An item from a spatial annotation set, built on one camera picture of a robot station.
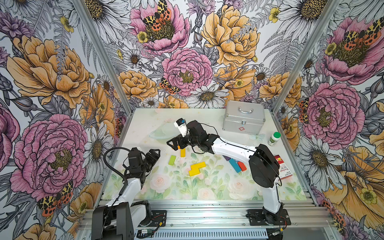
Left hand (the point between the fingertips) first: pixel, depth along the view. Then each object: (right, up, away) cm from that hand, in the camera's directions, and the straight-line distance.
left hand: (158, 157), depth 89 cm
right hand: (+9, +9, -5) cm, 14 cm away
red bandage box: (+71, -7, -3) cm, 72 cm away
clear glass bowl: (-1, +14, +20) cm, 24 cm away
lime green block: (+7, -3, +5) cm, 9 cm away
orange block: (+13, +8, -13) cm, 20 cm away
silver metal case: (+55, +24, +13) cm, 61 cm away
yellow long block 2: (+21, -9, +4) cm, 23 cm away
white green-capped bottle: (+71, +10, +8) cm, 73 cm away
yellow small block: (+13, +1, +11) cm, 17 cm away
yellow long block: (+23, -6, +3) cm, 24 cm away
